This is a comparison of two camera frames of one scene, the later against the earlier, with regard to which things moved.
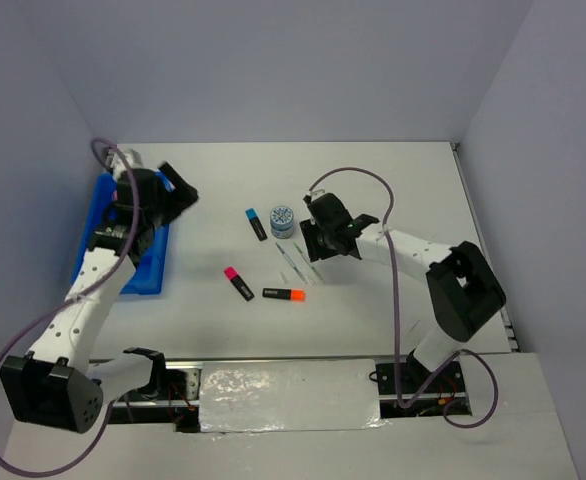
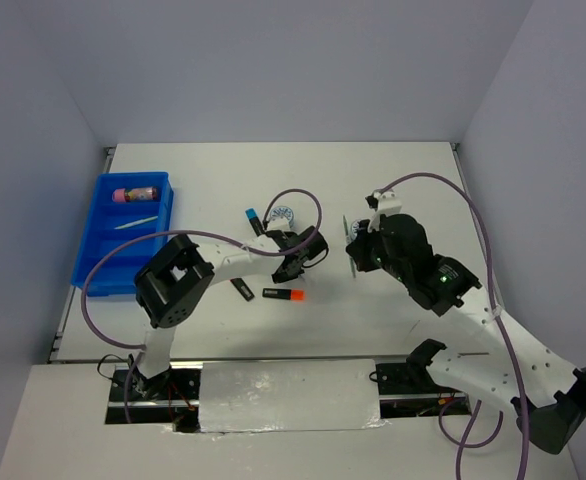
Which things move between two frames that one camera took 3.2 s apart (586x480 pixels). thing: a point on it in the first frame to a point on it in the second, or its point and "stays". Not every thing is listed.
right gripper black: (309, 230) to (358, 248)
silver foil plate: (280, 396) stays
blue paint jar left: (282, 222) stays
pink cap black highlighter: (232, 275) stays
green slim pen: (309, 261) to (348, 241)
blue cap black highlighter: (256, 224) stays
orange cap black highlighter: (293, 295) stays
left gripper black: (182, 196) to (277, 278)
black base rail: (404, 389) stays
